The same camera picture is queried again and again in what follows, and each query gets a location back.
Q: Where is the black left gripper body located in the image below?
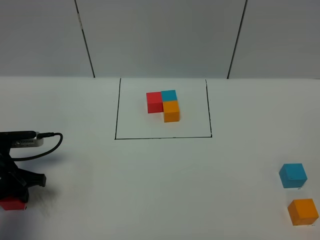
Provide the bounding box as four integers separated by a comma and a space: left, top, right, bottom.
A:
0, 149, 19, 200

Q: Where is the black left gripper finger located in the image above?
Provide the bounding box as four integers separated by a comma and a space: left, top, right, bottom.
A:
16, 169, 47, 188
7, 175, 29, 203

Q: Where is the red template cube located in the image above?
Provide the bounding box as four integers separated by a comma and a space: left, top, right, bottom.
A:
146, 91, 163, 114

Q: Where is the orange template cube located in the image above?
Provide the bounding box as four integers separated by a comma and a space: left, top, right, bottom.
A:
163, 100, 180, 123

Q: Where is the blue template cube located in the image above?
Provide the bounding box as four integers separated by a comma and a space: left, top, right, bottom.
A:
160, 90, 178, 102

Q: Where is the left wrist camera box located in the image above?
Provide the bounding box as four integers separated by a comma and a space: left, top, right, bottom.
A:
0, 131, 44, 149

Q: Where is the black left camera cable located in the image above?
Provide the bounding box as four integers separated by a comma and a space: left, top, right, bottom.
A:
11, 132, 64, 162

